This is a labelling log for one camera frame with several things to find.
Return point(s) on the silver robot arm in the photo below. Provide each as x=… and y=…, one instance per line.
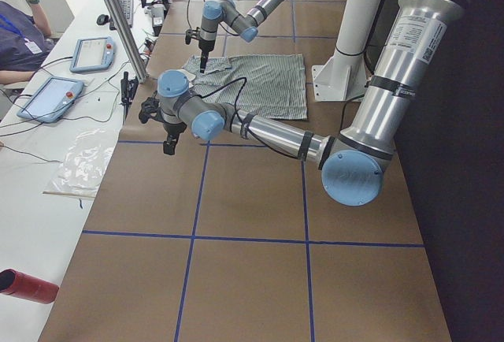
x=353, y=162
x=216, y=12

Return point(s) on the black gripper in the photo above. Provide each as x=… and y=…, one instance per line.
x=172, y=129
x=205, y=46

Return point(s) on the black keyboard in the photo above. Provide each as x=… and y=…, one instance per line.
x=127, y=8

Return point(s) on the red cylinder bottle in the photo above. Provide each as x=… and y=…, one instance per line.
x=24, y=286

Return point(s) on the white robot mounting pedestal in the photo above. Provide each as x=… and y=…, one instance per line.
x=343, y=76

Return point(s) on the seated person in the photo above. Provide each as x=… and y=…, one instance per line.
x=25, y=41

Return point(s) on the blue white striped polo shirt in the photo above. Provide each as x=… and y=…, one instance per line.
x=271, y=85

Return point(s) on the black computer mouse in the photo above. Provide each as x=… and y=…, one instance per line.
x=102, y=19

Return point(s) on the black gripper tool on desk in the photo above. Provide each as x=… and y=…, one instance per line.
x=128, y=88

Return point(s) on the lower teach pendant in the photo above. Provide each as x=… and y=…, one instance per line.
x=51, y=100

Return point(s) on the clear plastic bag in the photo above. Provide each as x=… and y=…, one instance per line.
x=84, y=166

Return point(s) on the upper teach pendant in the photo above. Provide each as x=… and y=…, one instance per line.
x=93, y=55

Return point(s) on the aluminium frame post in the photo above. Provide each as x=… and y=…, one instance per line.
x=127, y=39

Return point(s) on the teach pendant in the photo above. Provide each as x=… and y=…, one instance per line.
x=93, y=55
x=51, y=100

